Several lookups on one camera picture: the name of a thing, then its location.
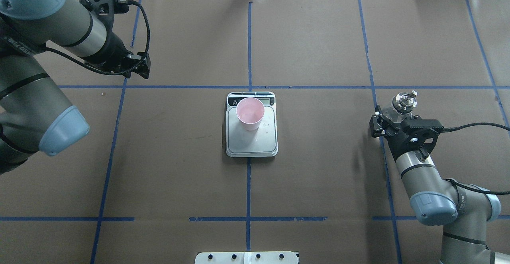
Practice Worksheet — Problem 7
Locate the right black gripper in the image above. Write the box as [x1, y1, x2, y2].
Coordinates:
[369, 106, 422, 161]

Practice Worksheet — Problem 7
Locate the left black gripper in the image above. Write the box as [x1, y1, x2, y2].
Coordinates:
[120, 52, 151, 80]

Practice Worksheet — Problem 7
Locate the pink plastic cup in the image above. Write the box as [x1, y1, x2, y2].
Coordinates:
[236, 97, 265, 131]

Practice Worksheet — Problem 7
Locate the glass sauce bottle steel spout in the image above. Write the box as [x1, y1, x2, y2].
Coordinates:
[382, 90, 418, 123]

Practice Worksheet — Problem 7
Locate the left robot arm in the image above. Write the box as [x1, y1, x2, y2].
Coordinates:
[0, 0, 151, 174]

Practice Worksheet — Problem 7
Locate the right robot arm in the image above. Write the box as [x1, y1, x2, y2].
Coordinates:
[369, 106, 509, 264]

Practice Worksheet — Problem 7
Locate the silver digital kitchen scale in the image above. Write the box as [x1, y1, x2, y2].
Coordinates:
[226, 91, 278, 158]

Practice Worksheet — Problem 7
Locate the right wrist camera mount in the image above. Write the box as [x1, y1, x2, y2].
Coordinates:
[402, 119, 444, 159]

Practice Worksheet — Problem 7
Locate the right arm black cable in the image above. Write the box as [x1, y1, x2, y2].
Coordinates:
[440, 122, 510, 196]

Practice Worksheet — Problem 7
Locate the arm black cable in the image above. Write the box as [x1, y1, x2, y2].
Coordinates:
[44, 0, 152, 76]
[440, 122, 510, 196]

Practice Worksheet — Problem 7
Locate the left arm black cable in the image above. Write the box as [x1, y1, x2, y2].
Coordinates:
[44, 0, 152, 76]

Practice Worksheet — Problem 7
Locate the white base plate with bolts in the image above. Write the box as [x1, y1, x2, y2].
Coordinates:
[194, 251, 300, 264]

